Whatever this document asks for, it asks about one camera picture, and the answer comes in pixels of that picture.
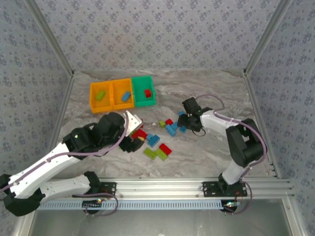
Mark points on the red square lego plate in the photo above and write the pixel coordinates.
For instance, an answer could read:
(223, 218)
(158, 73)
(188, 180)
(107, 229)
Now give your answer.
(139, 134)

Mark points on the blue lego brick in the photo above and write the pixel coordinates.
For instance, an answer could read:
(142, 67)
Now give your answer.
(181, 113)
(170, 131)
(182, 129)
(126, 96)
(175, 126)

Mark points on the blue L-shaped lego piece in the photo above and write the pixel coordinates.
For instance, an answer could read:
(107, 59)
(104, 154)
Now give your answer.
(152, 140)

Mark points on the red lego brick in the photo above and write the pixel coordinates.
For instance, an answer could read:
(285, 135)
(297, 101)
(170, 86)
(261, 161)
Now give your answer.
(147, 93)
(141, 125)
(165, 149)
(169, 121)

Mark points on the small green lego brick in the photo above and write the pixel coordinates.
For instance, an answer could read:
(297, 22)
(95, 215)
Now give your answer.
(162, 123)

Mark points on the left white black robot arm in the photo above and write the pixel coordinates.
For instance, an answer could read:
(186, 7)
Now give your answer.
(37, 169)

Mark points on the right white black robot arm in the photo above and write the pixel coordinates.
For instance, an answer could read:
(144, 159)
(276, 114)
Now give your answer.
(246, 147)

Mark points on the orange plastic bin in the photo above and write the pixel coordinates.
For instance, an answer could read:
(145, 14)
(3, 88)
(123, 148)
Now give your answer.
(118, 103)
(108, 101)

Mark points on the green plastic bin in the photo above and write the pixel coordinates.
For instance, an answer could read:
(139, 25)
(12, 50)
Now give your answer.
(140, 98)

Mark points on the black controller board with LEDs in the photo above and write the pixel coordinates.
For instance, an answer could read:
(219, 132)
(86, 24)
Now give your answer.
(94, 202)
(231, 204)

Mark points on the grey metal shelf panel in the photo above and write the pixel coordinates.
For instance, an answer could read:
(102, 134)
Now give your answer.
(160, 223)

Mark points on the aluminium front rail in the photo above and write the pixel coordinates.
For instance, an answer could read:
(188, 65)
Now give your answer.
(160, 188)

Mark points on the aluminium side rail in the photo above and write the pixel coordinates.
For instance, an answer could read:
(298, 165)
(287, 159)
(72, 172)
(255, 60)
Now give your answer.
(59, 125)
(256, 105)

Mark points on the aluminium frame post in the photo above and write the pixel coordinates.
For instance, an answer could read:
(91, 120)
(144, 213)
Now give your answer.
(22, 228)
(295, 221)
(266, 37)
(50, 37)

